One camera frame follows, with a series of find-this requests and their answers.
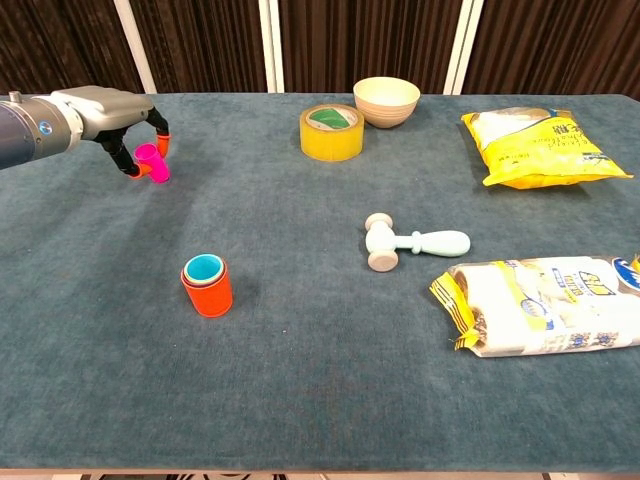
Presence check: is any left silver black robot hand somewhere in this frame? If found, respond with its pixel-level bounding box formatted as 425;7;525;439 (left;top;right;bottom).
52;85;172;180

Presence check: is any pink plastic cup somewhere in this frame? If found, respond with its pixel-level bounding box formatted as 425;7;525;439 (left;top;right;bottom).
133;142;172;184

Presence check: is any light blue plastic cup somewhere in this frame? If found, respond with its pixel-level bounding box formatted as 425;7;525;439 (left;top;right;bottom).
182;253;224;284

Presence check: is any dark brown ribbed panel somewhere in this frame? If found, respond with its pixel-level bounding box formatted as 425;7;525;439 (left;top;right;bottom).
277;0;464;95
462;0;640;101
129;0;269;95
0;0;146;96

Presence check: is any orange plastic cup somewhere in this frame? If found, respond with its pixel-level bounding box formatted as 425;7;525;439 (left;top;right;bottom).
180;253;235;319

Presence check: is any yellow packing tape roll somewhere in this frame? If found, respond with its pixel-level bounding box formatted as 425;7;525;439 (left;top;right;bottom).
299;104;366;163

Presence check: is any beige bowl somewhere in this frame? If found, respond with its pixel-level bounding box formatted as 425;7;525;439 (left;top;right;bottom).
352;76;422;130

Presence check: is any teal table cloth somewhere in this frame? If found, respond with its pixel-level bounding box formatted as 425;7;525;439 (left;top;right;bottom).
0;92;640;474

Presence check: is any pale blue toy hammer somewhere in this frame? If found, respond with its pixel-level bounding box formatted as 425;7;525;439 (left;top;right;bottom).
364;212;472;274

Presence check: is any yellow snack bag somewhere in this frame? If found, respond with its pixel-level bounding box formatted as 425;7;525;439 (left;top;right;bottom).
460;107;635;190

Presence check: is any white and yellow food package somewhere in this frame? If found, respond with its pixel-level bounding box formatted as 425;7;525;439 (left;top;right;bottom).
428;254;640;359

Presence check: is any white partition post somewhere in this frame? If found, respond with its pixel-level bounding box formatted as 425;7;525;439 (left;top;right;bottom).
442;0;485;96
257;0;285;94
112;0;158;95

